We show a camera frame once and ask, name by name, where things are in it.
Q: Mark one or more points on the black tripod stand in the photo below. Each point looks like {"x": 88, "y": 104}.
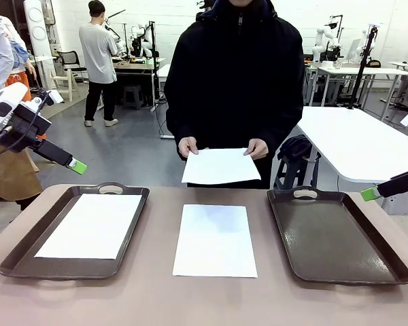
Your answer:
{"x": 362, "y": 68}

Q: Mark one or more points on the person's left forearm black sleeve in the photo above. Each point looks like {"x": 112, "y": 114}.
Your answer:
{"x": 279, "y": 122}

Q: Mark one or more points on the small black plastic stool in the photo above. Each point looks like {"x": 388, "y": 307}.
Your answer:
{"x": 132, "y": 95}

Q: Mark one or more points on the man in white T-shirt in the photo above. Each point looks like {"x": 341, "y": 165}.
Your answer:
{"x": 97, "y": 51}

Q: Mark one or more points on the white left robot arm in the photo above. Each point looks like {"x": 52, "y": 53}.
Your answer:
{"x": 7, "y": 93}

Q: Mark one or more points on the white desk robot arm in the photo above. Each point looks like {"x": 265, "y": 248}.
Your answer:
{"x": 137, "y": 32}

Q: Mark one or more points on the person in black jacket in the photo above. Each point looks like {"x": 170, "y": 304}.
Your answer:
{"x": 234, "y": 85}

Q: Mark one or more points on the black mesh office chair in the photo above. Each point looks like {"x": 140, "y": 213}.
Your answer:
{"x": 68, "y": 59}

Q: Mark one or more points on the background work desk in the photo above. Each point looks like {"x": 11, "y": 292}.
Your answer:
{"x": 136, "y": 68}

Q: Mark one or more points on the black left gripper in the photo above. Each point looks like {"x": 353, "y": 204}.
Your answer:
{"x": 27, "y": 125}

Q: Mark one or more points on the brown plastic serving tray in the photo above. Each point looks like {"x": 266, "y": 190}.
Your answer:
{"x": 326, "y": 237}
{"x": 24, "y": 261}

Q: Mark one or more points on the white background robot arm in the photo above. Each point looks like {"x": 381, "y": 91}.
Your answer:
{"x": 321, "y": 34}

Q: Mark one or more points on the person with orange apron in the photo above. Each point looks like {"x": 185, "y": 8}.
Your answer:
{"x": 18, "y": 88}

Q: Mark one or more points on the large white table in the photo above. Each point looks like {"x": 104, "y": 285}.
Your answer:
{"x": 353, "y": 142}

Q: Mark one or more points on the person's right forearm black sleeve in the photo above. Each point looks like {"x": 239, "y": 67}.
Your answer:
{"x": 180, "y": 122}

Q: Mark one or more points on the person's right hand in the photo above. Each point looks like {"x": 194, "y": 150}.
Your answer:
{"x": 188, "y": 146}

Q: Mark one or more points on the white A4 paper sheet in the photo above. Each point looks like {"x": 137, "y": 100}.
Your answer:
{"x": 88, "y": 227}
{"x": 221, "y": 166}
{"x": 214, "y": 244}

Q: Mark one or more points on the tall white air conditioner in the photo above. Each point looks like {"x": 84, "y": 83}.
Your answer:
{"x": 37, "y": 34}

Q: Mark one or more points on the light wooden chair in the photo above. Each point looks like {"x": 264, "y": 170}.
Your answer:
{"x": 68, "y": 78}

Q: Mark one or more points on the black cloth bundle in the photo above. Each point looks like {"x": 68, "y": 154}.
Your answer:
{"x": 294, "y": 146}

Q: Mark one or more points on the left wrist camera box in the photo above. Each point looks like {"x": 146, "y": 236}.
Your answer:
{"x": 56, "y": 96}

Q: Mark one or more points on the person's left hand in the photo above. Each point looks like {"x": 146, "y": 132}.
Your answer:
{"x": 259, "y": 148}

